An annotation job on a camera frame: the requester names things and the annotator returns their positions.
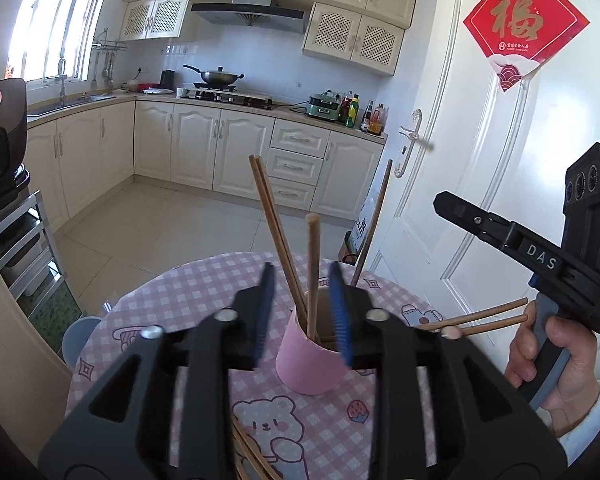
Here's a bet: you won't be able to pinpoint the brown wooden chopstick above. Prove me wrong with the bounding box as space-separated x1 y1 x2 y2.
420 297 529 332
457 314 528 337
249 156 306 323
255 156 309 313

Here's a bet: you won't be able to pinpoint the kitchen window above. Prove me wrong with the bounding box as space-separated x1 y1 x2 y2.
0 0 118 83

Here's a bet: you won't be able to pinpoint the metal shelf rack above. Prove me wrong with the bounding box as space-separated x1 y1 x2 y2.
0 190 71 321

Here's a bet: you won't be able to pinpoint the metal faucet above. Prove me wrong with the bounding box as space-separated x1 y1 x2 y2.
56 58 68 107

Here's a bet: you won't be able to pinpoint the small lattice door cabinet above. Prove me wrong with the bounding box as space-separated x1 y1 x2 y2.
118 0 191 42

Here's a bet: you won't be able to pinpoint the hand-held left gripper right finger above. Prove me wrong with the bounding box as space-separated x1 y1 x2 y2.
328 261 567 480

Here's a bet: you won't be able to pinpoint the white door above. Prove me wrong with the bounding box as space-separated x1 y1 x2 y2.
367 0 600 361

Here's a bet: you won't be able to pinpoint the red paper door decoration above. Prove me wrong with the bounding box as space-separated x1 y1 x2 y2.
462 0 591 93

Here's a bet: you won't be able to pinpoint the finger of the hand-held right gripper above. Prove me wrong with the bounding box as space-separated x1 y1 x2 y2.
433 191 521 251

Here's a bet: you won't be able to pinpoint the steel wok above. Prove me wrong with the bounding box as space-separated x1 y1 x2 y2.
182 64 245 87

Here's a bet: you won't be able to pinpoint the person's right hand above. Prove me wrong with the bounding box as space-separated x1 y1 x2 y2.
504 305 600 438

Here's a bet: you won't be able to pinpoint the range hood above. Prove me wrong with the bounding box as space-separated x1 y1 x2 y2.
190 0 306 35

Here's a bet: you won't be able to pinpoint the wide lattice door cabinet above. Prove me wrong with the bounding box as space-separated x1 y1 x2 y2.
302 2 406 77

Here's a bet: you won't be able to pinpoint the pink cup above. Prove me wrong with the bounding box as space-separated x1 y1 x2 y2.
275 285 351 396

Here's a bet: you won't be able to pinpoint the gas stove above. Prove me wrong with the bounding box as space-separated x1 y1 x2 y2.
186 87 276 109

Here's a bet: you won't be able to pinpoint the cream lower cabinets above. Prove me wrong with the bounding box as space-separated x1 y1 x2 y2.
25 97 386 231

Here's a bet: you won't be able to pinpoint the dark wooden chopstick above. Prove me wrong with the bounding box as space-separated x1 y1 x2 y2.
349 159 393 288

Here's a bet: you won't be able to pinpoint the grey blue stool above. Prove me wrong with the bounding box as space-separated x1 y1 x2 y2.
61 316 103 366

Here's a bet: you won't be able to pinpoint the printed cardboard box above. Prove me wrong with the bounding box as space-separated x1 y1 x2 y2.
341 205 376 266

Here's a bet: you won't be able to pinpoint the pile of wooden chopsticks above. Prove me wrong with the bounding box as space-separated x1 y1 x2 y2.
230 417 281 480

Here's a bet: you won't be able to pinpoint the metal door handle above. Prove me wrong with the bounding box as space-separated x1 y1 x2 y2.
394 108 433 178

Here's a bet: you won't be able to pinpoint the black kitchen appliance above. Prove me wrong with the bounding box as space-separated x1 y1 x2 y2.
0 77 31 216

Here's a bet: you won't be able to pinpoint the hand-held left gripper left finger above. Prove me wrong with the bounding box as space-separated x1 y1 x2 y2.
37 262 277 480

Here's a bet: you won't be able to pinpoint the wall utensil rack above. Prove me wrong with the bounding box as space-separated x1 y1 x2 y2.
91 27 129 91

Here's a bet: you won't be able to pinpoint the green countertop appliance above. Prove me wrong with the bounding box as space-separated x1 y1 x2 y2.
306 92 342 122

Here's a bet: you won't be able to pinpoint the steel sink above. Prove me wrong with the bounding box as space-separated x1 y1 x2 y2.
27 94 117 116

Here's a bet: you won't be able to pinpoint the pale wooden chopstick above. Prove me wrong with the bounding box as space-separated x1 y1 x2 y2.
306 213 322 342

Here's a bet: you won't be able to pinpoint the pink checked tablecloth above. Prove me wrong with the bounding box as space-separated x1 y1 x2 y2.
65 252 481 480

